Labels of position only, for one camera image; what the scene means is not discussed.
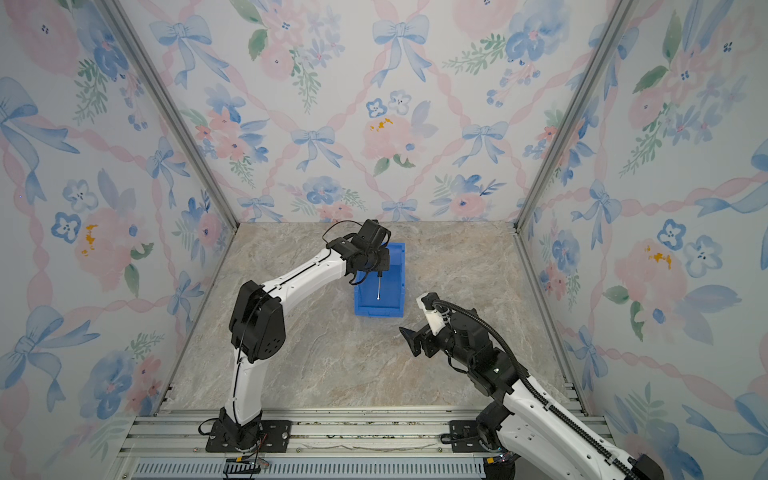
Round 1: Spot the black handled screwdriver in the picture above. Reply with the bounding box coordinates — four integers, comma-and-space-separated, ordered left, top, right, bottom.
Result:
376, 271, 383, 301

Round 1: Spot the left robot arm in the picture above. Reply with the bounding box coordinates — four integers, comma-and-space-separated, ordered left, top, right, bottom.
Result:
206, 219, 391, 453

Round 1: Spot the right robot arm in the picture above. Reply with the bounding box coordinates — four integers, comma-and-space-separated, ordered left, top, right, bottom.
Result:
400, 293, 664, 479

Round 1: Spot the blue plastic storage bin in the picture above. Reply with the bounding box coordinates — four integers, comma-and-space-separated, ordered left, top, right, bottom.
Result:
354, 243, 406, 318

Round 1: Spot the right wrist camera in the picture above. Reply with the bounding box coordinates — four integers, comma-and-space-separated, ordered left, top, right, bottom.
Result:
417, 292, 447, 336

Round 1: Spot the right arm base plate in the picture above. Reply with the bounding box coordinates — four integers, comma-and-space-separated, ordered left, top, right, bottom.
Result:
440, 420, 507, 453

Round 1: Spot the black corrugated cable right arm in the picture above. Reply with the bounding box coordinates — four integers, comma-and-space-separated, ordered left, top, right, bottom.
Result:
437, 299, 646, 480

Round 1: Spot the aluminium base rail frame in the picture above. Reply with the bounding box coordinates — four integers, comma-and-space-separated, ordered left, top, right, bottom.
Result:
107, 407, 489, 479

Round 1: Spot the left aluminium corner post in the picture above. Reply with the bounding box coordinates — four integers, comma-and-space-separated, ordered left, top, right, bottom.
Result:
95, 0, 239, 230

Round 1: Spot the aluminium corner post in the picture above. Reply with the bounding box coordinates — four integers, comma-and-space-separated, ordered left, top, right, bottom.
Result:
95, 0, 239, 230
514, 0, 636, 234

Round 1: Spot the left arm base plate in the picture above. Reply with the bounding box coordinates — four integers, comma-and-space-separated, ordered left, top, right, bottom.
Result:
205, 419, 293, 454

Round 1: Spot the right aluminium corner post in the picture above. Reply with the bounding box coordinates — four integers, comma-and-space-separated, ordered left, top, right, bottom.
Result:
514, 0, 636, 234

